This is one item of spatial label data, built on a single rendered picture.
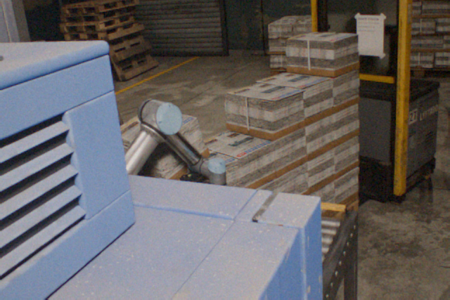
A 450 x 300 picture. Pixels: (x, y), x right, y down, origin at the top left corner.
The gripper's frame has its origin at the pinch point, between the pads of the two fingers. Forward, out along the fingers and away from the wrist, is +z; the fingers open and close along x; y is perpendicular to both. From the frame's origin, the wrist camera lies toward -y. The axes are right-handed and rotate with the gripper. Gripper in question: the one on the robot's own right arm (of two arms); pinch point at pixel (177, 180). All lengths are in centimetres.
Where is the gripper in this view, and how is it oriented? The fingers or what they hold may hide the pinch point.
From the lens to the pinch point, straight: 245.8
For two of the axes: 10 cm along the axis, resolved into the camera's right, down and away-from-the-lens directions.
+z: -7.0, -1.8, 6.9
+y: -2.7, -8.3, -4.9
